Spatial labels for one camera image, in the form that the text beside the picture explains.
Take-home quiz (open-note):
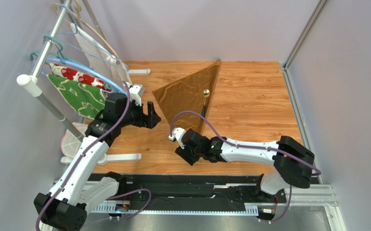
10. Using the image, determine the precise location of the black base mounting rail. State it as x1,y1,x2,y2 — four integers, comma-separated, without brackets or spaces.
94,174,294,216

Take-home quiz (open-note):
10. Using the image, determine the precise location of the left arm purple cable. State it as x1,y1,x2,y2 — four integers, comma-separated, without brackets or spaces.
35,81,152,231

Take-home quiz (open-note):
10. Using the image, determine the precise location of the thin blue wire hanger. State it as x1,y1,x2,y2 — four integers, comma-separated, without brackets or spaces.
66,7,129,74

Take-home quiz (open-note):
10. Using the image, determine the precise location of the white metal clothes rack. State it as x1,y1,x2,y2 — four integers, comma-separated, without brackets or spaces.
17,0,151,164

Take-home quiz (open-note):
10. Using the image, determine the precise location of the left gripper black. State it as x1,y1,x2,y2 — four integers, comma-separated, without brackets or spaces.
118,97,161,128

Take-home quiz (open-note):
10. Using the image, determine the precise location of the red floral white cloth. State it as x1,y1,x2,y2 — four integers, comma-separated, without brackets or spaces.
49,63,113,92

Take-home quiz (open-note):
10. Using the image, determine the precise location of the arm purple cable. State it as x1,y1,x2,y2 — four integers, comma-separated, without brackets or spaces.
35,81,152,231
169,110,322,223

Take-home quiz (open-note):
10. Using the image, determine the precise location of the aluminium corner frame post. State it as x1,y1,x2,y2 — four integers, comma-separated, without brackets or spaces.
282,0,330,69

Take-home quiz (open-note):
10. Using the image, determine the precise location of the beige grey hanging cloth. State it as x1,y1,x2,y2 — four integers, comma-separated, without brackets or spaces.
70,23,132,87

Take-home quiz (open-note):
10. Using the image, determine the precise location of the teal plastic hanger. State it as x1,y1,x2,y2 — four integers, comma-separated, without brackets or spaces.
30,34,87,69

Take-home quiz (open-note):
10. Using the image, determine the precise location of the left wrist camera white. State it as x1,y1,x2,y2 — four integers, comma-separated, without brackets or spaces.
127,83,145,106

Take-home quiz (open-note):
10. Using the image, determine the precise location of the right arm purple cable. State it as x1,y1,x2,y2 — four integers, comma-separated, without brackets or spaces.
169,110,322,223

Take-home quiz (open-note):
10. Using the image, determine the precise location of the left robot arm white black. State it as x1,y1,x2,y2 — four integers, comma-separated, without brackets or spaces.
34,93,161,231

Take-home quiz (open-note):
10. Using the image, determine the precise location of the green white patterned towel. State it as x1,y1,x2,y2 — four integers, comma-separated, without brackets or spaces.
47,75,105,120

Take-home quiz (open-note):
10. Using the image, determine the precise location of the wooden hanger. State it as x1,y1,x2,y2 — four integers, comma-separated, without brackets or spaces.
68,0,119,58

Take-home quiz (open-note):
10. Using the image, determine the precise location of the light blue plastic hanger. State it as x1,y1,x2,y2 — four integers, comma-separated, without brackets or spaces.
46,57,126,94

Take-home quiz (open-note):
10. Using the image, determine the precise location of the brown satin napkin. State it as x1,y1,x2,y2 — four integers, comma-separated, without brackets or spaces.
152,59,221,135

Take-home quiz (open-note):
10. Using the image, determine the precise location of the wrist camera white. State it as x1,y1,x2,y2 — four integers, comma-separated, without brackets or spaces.
127,83,145,106
168,128,186,149

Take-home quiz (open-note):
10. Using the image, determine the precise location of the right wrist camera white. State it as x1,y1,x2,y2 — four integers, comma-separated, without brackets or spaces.
168,128,186,149

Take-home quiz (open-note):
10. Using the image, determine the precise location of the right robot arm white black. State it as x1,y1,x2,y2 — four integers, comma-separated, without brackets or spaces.
168,128,316,195

